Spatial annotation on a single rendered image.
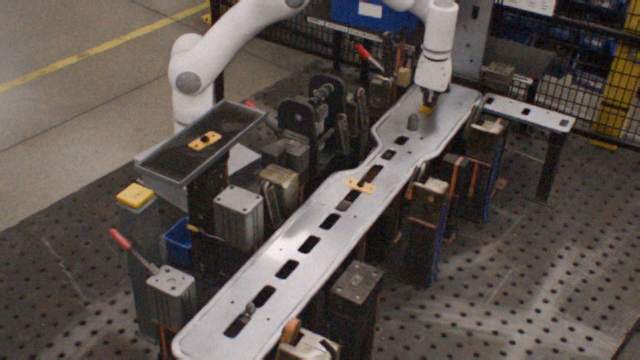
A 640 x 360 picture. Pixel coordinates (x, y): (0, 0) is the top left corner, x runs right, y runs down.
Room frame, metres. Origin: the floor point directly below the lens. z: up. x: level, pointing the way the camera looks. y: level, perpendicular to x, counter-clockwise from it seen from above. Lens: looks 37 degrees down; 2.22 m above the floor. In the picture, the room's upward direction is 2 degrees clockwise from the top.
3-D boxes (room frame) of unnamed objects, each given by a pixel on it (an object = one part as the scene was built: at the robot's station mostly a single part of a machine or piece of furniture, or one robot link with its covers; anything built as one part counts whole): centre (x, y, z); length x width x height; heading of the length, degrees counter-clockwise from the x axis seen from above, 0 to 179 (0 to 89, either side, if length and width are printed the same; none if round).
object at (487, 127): (1.86, -0.49, 0.87); 0.12 x 0.09 x 0.35; 62
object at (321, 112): (1.79, 0.02, 0.94); 0.18 x 0.13 x 0.49; 152
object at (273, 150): (1.62, 0.12, 0.90); 0.05 x 0.05 x 0.40; 62
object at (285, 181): (1.53, 0.10, 0.89); 0.13 x 0.11 x 0.38; 62
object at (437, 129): (1.58, -0.11, 1.00); 1.38 x 0.22 x 0.02; 152
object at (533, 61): (2.49, -0.36, 1.01); 0.90 x 0.22 x 0.03; 62
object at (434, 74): (2.01, -0.33, 1.14); 0.10 x 0.07 x 0.11; 62
